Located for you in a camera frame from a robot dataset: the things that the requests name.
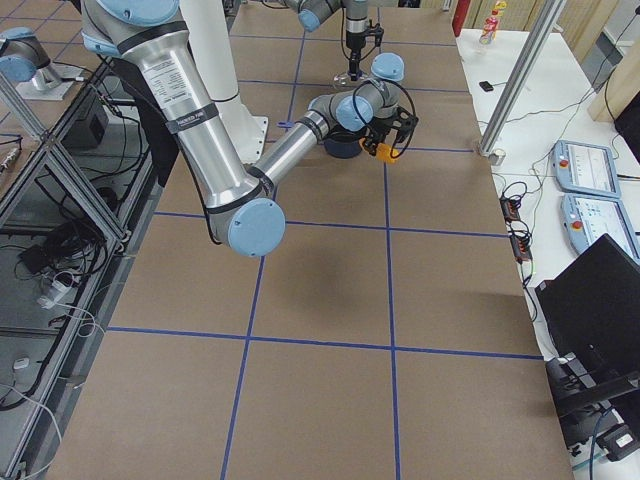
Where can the upper teach pendant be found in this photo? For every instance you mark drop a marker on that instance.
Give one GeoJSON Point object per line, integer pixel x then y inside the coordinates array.
{"type": "Point", "coordinates": [585, 168]}

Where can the plastic drink bottle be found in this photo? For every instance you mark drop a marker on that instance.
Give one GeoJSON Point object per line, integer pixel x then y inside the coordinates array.
{"type": "Point", "coordinates": [491, 24]}

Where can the yellow corn cob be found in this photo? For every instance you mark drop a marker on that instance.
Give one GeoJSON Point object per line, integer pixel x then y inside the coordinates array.
{"type": "Point", "coordinates": [387, 153]}

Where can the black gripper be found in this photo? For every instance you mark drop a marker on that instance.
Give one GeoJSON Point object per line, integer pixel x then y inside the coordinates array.
{"type": "Point", "coordinates": [378, 133]}
{"type": "Point", "coordinates": [354, 52]}

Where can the black laptop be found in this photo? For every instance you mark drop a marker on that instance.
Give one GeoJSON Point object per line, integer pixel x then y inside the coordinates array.
{"type": "Point", "coordinates": [592, 307]}

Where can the lower teach pendant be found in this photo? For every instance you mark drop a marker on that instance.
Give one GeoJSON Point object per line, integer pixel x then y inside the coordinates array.
{"type": "Point", "coordinates": [588, 217]}

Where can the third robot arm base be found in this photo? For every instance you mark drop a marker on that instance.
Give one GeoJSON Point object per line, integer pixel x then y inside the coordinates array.
{"type": "Point", "coordinates": [24, 61]}

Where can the glass pot lid purple knob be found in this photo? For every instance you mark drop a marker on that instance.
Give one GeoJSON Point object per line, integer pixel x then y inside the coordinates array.
{"type": "Point", "coordinates": [347, 81]}

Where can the small black box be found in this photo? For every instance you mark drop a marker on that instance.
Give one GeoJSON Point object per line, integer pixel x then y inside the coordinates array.
{"type": "Point", "coordinates": [486, 86]}

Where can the teach pendant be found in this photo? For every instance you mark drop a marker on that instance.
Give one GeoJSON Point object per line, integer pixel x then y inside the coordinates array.
{"type": "Point", "coordinates": [588, 217]}
{"type": "Point", "coordinates": [585, 168]}

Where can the aluminium frame post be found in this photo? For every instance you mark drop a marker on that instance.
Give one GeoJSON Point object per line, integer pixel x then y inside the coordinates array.
{"type": "Point", "coordinates": [532, 48]}

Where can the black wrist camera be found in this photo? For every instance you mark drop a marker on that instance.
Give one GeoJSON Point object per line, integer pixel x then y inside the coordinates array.
{"type": "Point", "coordinates": [373, 34]}

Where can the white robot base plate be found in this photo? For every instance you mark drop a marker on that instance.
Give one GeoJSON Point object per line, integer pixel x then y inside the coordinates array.
{"type": "Point", "coordinates": [251, 138]}

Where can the dark blue saucepan purple handle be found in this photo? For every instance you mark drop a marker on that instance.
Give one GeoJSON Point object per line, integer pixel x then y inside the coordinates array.
{"type": "Point", "coordinates": [342, 145]}

